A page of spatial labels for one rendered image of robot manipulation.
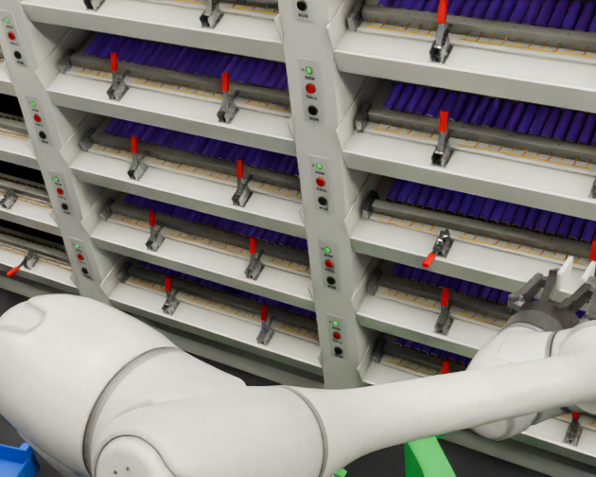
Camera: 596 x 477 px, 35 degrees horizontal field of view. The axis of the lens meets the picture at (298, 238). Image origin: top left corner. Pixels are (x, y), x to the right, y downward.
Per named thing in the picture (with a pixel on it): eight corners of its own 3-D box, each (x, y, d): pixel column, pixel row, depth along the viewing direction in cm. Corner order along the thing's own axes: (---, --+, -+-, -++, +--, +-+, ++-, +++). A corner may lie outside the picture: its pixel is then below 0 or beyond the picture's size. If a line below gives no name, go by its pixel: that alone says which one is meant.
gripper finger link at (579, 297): (553, 306, 132) (563, 309, 132) (586, 276, 140) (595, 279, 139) (550, 329, 134) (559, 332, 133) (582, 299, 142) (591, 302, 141)
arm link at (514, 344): (502, 396, 128) (594, 384, 121) (462, 459, 116) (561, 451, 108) (474, 326, 126) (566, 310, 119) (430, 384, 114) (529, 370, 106)
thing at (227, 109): (301, 157, 172) (282, 105, 162) (54, 104, 199) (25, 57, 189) (345, 81, 182) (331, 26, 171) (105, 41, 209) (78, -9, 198)
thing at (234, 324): (326, 378, 207) (312, 346, 197) (114, 308, 234) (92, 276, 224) (363, 304, 217) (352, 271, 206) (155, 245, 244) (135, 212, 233)
